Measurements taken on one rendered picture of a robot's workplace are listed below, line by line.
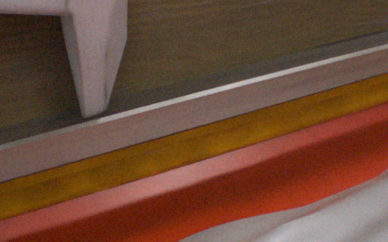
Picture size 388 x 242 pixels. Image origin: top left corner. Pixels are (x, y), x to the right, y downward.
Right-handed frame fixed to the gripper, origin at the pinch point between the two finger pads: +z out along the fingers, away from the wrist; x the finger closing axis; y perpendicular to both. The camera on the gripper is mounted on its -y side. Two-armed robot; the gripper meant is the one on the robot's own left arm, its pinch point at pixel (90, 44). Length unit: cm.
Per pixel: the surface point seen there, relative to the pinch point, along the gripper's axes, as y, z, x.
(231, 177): -3.7, 5.3, 1.0
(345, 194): -5.8, 5.1, 4.5
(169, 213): -1.0, 5.3, 1.9
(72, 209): 1.7, 5.3, -0.1
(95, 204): 0.9, 5.3, 0.0
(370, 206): -5.8, 4.9, 5.6
